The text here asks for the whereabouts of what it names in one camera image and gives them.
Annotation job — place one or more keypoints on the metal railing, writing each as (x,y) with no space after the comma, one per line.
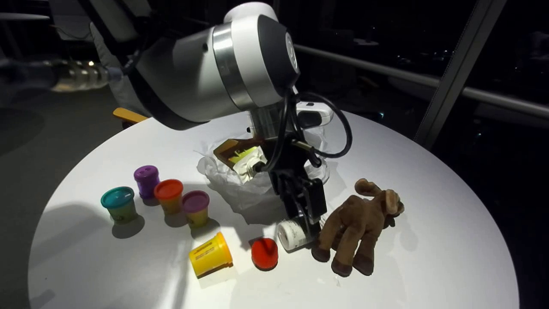
(450,77)

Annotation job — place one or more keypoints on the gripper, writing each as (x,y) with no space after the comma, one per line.
(291,159)

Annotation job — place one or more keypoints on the yellow dough tub without lid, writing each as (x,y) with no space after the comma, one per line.
(210,255)

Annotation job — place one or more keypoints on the white printed tub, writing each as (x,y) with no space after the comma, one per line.
(291,235)

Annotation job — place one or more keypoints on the brown plush moose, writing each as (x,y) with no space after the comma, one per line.
(356,223)

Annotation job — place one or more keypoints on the yellow green tube white cap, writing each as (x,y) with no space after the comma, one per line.
(248,165)

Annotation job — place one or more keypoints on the red round lid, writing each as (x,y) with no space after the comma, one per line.
(264,253)

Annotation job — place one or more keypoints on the yellow wooden chair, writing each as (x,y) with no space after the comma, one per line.
(128,115)

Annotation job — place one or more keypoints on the yellow dough tub purple lid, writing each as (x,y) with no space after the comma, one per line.
(196,208)

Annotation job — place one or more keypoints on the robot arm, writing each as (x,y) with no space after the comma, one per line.
(201,73)

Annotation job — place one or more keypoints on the round table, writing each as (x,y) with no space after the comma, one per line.
(21,17)

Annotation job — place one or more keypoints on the crumpled clear plastic bag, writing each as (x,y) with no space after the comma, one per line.
(233,189)

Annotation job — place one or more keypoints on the dough tub orange lid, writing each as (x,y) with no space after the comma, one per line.
(169,195)

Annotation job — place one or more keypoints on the dough tub teal lid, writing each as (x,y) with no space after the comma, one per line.
(119,204)

